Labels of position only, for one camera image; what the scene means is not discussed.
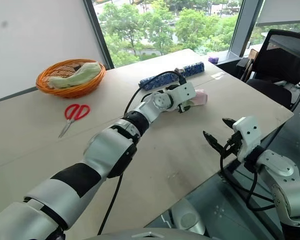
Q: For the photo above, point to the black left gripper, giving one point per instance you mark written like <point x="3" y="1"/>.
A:
<point x="182" y="108"/>

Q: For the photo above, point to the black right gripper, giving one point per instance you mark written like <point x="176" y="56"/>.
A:
<point x="233" y="145"/>

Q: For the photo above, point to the pink cloth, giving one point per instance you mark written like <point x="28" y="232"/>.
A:
<point x="201" y="98"/>

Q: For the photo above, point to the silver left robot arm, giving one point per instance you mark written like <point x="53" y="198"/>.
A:
<point x="110" y="150"/>

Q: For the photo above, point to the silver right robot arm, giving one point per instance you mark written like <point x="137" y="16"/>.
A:
<point x="282" y="172"/>

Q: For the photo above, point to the orange wicker basket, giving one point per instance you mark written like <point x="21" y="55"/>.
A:
<point x="72" y="92"/>

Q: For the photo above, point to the blue patterned folded umbrella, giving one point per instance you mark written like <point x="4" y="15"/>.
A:
<point x="155" y="81"/>

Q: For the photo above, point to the small purple object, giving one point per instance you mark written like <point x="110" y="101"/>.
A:
<point x="213" y="59"/>

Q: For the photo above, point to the brown cardboard box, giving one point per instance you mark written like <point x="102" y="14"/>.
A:
<point x="252" y="62"/>

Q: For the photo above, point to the silver robot torso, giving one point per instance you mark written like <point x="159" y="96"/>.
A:
<point x="187" y="220"/>

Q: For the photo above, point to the black office chair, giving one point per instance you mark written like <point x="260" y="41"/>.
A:
<point x="282" y="60"/>

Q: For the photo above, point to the light green cloth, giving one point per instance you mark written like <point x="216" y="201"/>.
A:
<point x="75" y="76"/>

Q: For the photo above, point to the white window blind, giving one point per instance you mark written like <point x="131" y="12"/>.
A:
<point x="285" y="12"/>

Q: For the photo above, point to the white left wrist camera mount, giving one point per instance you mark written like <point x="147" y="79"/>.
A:
<point x="186" y="92"/>

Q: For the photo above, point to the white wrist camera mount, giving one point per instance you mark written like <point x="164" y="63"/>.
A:
<point x="248" y="132"/>
<point x="186" y="92"/>

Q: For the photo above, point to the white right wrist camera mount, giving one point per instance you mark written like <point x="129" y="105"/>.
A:
<point x="248" y="132"/>

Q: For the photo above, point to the dark window frame post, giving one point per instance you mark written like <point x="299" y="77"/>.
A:
<point x="243" y="27"/>
<point x="100" y="37"/>

